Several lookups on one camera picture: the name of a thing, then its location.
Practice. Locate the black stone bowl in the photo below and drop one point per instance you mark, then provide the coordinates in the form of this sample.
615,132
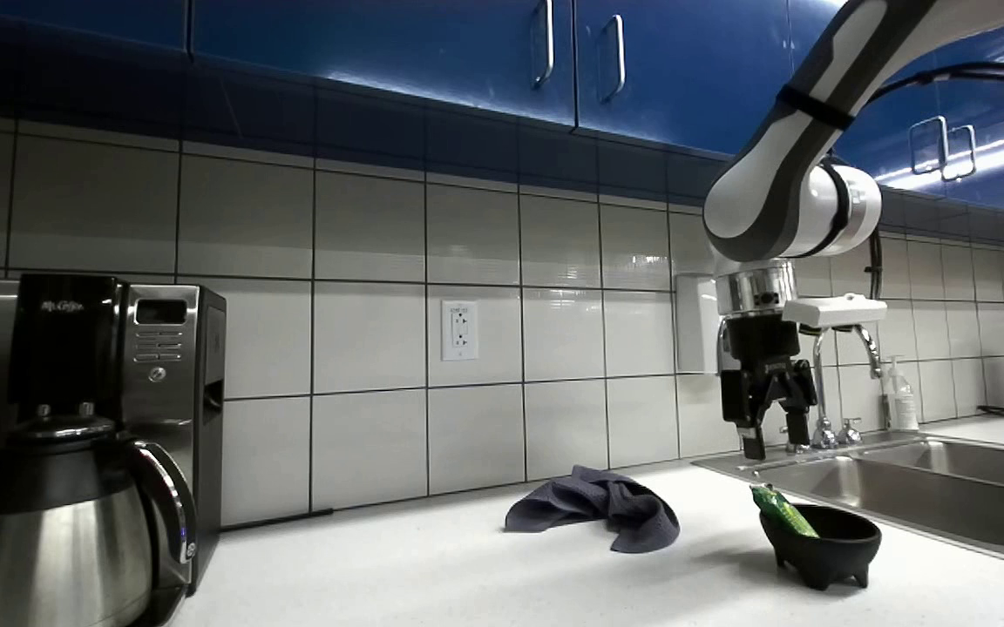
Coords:
834,557

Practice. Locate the black steel coffee maker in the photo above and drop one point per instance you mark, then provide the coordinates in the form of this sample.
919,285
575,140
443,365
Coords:
173,374

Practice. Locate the dark blue cloth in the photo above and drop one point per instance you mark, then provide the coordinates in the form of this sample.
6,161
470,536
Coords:
629,511

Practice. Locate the chrome sink faucet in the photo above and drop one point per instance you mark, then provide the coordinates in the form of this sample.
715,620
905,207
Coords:
847,395

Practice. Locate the white wall outlet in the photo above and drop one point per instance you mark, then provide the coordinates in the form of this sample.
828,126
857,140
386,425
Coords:
460,331

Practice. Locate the blue upper cabinets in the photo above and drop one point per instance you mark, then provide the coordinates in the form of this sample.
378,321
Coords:
470,84

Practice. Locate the green snack bar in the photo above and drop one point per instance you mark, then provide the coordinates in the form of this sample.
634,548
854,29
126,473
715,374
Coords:
773,504

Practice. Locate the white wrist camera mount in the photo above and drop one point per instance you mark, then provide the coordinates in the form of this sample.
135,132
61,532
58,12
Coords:
834,312

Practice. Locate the steel coffee carafe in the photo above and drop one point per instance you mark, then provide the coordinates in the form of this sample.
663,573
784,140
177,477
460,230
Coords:
97,532

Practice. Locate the clear soap bottle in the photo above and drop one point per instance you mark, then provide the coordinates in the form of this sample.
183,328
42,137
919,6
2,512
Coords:
900,401

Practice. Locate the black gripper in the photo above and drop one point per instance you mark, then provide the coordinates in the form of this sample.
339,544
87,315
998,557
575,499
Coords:
757,367

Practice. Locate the white soap dispenser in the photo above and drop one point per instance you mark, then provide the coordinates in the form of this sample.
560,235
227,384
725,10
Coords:
700,324

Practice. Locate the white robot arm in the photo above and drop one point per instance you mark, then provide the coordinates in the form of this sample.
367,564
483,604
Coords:
787,199

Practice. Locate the stainless steel double sink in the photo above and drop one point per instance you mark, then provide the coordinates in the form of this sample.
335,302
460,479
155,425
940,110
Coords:
936,486

